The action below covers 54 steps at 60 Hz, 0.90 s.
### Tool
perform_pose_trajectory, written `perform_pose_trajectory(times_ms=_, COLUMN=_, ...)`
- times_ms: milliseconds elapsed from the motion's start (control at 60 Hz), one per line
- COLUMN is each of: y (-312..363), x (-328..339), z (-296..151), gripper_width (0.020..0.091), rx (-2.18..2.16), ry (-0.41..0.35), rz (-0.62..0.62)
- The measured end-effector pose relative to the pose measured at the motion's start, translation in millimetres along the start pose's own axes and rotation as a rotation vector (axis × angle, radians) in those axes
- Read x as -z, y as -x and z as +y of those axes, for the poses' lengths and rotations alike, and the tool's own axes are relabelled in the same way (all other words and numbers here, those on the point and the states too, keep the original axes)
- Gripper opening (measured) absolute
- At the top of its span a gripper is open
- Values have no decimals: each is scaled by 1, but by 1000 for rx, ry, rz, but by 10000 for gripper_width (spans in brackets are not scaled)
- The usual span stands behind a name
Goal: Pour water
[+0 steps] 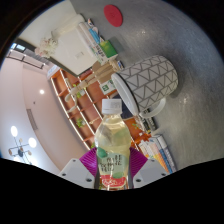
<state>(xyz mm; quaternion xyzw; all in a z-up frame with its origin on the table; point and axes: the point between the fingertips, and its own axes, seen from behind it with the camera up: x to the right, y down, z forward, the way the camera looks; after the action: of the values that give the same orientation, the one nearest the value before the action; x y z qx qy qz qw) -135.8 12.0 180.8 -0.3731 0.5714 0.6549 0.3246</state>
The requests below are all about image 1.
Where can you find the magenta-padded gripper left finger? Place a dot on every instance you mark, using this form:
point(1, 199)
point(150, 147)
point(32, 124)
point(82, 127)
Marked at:
point(74, 170)

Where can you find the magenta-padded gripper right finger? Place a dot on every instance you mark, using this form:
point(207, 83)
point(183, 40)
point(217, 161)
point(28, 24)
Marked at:
point(150, 170)

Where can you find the clear drink bottle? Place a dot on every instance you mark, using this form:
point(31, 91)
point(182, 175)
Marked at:
point(112, 146)

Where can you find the ceiling lights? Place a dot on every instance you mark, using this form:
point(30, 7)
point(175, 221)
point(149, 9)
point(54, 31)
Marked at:
point(32, 142)

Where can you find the orange wooden bookshelf unit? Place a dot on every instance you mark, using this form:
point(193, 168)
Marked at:
point(80, 106)

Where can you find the ceiling air vent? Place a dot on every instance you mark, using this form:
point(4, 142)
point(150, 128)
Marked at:
point(32, 119)

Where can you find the white mug with triangle pattern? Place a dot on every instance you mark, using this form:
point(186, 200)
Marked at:
point(150, 81)

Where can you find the green and white carton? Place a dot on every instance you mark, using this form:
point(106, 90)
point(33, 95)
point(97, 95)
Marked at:
point(107, 86)

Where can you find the small green box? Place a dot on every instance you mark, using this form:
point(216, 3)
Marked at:
point(107, 50)

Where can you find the stack of white papers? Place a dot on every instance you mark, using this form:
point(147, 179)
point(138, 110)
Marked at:
point(87, 35)

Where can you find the white vase with pink flowers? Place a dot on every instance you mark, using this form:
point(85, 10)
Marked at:
point(65, 30)

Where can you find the flat round red coaster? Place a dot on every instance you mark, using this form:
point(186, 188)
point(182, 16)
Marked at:
point(113, 15)

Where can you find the small white wall switch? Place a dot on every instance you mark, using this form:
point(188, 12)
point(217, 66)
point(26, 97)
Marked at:
point(80, 55)

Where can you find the black ceiling track rail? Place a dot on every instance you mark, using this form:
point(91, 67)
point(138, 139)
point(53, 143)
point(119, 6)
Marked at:
point(25, 61)

